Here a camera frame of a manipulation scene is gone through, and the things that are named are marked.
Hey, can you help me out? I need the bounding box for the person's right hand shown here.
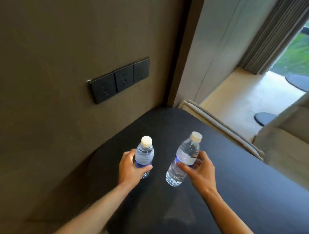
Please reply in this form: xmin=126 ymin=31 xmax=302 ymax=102
xmin=176 ymin=151 xmax=216 ymax=195

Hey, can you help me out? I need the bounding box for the person's left hand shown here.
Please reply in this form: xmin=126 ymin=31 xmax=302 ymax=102
xmin=118 ymin=149 xmax=153 ymax=187

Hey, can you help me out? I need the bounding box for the clear water bottle blue label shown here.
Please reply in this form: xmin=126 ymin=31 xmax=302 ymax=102
xmin=134 ymin=136 xmax=154 ymax=179
xmin=166 ymin=131 xmax=203 ymax=187

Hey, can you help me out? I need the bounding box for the person's left forearm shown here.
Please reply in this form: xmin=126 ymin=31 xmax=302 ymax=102
xmin=54 ymin=181 xmax=136 ymax=234

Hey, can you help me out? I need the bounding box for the person's right forearm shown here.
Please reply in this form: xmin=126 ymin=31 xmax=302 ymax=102
xmin=198 ymin=189 xmax=254 ymax=234

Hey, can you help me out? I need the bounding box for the dark round floor mat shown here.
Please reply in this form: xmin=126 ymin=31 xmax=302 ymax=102
xmin=285 ymin=74 xmax=309 ymax=92
xmin=254 ymin=112 xmax=278 ymax=126

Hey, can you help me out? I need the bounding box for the beige upholstered bed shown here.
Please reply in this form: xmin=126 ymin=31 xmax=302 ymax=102
xmin=252 ymin=93 xmax=309 ymax=179

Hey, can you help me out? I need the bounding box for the grey curtain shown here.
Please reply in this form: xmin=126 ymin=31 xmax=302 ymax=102
xmin=238 ymin=0 xmax=309 ymax=76

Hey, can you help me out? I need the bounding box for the black wall socket panel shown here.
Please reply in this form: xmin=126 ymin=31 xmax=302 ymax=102
xmin=87 ymin=58 xmax=150 ymax=105

